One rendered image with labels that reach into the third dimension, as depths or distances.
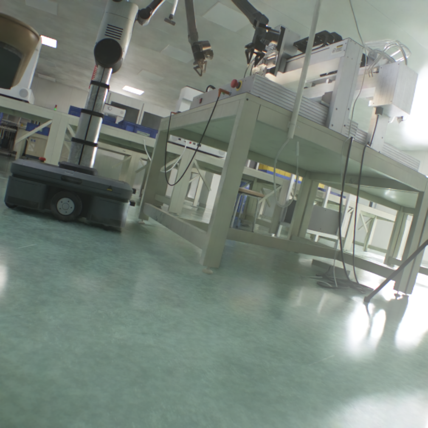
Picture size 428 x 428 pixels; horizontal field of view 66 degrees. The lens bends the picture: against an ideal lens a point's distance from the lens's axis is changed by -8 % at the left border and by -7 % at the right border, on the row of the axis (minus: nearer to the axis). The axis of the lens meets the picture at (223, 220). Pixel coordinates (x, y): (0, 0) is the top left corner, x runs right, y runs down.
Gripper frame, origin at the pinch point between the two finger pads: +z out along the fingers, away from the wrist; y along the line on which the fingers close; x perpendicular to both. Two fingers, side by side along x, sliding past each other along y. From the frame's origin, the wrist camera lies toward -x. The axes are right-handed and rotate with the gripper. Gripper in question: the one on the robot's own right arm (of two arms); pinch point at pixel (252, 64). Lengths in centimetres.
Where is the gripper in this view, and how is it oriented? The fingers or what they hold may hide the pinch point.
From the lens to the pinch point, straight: 190.3
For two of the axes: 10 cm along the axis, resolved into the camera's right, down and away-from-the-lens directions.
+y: 8.6, 1.9, 4.7
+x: -4.4, -1.7, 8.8
